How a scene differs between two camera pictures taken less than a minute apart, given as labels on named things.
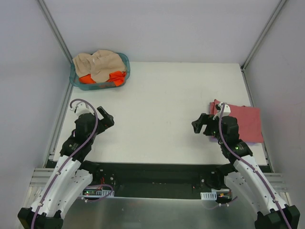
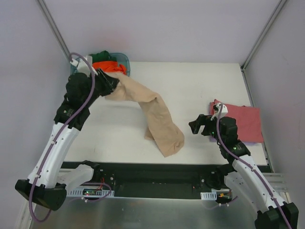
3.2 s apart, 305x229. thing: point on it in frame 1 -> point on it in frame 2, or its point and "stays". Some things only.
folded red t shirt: x=249 y=119 stays
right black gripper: x=206 y=124 stays
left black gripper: x=103 y=121 -> x=107 y=81
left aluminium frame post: x=56 y=31 stays
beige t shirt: x=99 y=65 -> x=167 y=136
